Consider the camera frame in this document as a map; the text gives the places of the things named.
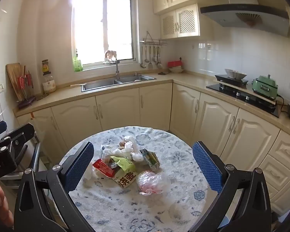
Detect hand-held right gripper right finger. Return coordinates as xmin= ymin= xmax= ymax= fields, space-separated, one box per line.
xmin=192 ymin=141 xmax=272 ymax=232

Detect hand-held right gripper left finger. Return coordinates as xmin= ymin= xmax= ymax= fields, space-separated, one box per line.
xmin=14 ymin=141 xmax=97 ymax=232

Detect red snack packet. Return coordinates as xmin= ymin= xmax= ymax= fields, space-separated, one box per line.
xmin=92 ymin=158 xmax=116 ymax=179

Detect green drink carton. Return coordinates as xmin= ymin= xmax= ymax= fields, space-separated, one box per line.
xmin=140 ymin=148 xmax=160 ymax=171

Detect person's left hand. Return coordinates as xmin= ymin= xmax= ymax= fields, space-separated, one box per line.
xmin=0 ymin=181 xmax=15 ymax=232

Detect white plastic wrapper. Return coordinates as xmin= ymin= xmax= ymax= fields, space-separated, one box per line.
xmin=84 ymin=165 xmax=103 ymax=182

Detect small white packet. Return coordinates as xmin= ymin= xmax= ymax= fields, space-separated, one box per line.
xmin=100 ymin=144 xmax=116 ymax=157

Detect purple knife rack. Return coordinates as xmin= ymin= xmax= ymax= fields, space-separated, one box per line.
xmin=17 ymin=65 xmax=37 ymax=109

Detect green snack packet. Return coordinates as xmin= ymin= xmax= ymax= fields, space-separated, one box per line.
xmin=109 ymin=156 xmax=138 ymax=188

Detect wooden cutting board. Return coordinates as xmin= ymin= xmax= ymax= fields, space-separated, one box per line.
xmin=6 ymin=63 xmax=27 ymax=102

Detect white crumpled tissue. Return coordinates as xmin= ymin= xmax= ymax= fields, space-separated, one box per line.
xmin=123 ymin=135 xmax=139 ymax=153
xmin=129 ymin=151 xmax=145 ymax=162

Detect clear bottle with label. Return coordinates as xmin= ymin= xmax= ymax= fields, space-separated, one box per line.
xmin=42 ymin=74 xmax=56 ymax=94

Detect clear plastic bag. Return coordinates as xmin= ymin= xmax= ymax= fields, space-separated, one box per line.
xmin=135 ymin=170 xmax=171 ymax=196

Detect yellow labelled jar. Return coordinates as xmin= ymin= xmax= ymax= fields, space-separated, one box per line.
xmin=42 ymin=59 xmax=51 ymax=76

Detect blue patterned tablecloth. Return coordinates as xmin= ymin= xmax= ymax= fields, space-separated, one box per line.
xmin=59 ymin=126 xmax=209 ymax=232

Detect cream lower cabinets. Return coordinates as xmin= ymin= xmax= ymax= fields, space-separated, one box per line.
xmin=16 ymin=82 xmax=290 ymax=223

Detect black gas hob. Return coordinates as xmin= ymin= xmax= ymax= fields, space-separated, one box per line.
xmin=206 ymin=83 xmax=279 ymax=118

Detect steel double sink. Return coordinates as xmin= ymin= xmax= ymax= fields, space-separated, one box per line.
xmin=82 ymin=74 xmax=157 ymax=92

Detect beige countertop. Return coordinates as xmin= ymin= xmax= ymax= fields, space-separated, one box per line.
xmin=13 ymin=70 xmax=290 ymax=136

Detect green electric pot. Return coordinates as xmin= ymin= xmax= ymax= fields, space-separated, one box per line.
xmin=251 ymin=75 xmax=279 ymax=100

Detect brown window ornament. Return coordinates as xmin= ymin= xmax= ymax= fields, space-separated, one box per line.
xmin=105 ymin=50 xmax=118 ymax=62

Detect metal spatula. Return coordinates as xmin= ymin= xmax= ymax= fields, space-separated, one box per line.
xmin=148 ymin=46 xmax=154 ymax=69

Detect window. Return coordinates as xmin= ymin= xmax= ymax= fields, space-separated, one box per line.
xmin=71 ymin=0 xmax=138 ymax=72

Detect metal utensil rack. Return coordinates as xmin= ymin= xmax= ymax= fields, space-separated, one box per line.
xmin=140 ymin=31 xmax=168 ymax=46

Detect cream lattice door cabinet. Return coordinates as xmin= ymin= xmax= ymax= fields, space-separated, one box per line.
xmin=159 ymin=3 xmax=214 ymax=40

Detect range hood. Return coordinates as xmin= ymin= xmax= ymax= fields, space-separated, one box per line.
xmin=200 ymin=0 xmax=290 ymax=38

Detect black power cable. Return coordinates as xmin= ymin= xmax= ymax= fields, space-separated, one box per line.
xmin=277 ymin=94 xmax=290 ymax=113

